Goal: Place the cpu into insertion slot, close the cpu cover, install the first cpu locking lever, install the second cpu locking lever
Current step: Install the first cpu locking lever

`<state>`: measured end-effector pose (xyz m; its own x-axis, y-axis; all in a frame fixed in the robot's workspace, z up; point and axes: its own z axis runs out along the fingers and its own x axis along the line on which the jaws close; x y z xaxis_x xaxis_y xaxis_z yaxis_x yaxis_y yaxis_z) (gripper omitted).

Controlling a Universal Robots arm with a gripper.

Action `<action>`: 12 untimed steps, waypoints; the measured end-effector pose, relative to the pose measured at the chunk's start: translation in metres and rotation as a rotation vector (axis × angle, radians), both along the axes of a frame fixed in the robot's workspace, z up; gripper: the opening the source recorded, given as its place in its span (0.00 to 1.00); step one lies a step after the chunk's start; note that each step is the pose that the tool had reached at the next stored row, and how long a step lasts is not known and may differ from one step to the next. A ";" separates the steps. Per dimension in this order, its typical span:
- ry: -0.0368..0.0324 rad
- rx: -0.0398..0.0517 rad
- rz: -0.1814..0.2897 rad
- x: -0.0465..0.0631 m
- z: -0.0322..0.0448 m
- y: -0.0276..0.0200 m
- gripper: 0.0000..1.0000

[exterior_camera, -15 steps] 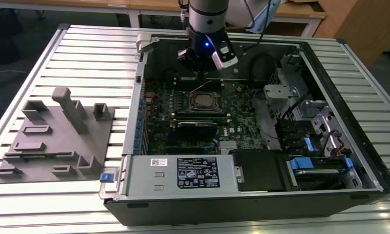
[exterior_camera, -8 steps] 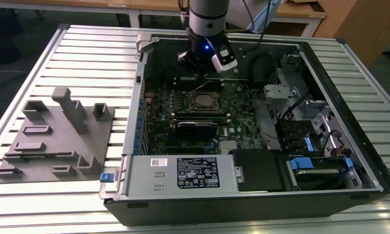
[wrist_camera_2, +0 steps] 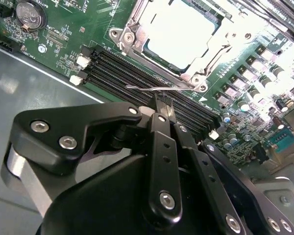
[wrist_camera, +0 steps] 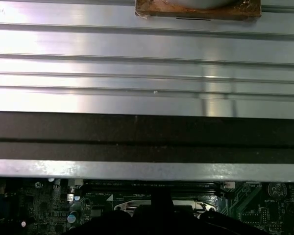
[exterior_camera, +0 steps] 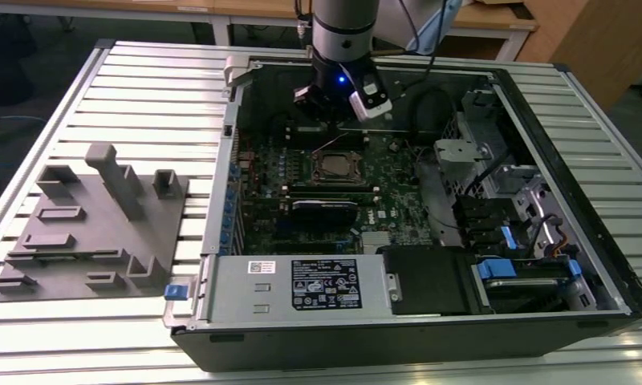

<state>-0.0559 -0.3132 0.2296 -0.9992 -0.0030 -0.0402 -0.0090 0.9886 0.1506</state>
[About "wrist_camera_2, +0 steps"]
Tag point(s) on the silver square CPU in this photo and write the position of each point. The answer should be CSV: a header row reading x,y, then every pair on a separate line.
x,y
178,31

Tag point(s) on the metal socket cover frame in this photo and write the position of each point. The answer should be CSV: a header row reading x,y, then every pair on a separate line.
x,y
218,50

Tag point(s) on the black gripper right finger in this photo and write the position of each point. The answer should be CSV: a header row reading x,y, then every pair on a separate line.
x,y
201,166

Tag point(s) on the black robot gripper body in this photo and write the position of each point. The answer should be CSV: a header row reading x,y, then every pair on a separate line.
x,y
100,200

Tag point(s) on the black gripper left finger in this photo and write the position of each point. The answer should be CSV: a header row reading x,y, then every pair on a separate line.
x,y
63,122

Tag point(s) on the thin metal locking lever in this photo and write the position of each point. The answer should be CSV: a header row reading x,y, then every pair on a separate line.
x,y
147,89
259,12

